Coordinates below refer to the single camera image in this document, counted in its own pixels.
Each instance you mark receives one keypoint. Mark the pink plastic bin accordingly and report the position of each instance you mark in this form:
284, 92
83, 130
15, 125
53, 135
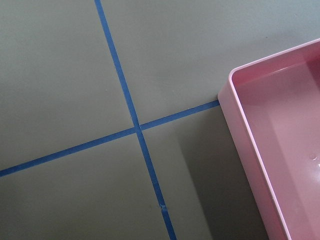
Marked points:
272, 110

